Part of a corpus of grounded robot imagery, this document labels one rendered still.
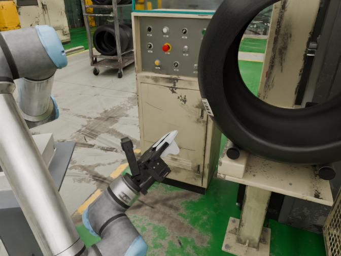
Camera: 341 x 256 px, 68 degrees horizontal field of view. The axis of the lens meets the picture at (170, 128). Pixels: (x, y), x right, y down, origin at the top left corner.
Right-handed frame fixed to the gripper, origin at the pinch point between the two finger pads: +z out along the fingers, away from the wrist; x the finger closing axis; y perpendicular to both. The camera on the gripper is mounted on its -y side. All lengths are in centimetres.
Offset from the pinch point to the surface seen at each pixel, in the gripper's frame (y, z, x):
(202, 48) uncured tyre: -12.5, 22.9, 3.2
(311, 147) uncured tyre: 27.3, 24.0, 16.5
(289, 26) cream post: 7, 60, -10
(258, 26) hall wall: 183, 540, -740
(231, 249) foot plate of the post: 95, -19, -52
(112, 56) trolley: -53, 49, -385
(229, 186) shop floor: 98, 11, -101
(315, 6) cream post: 6, 67, -3
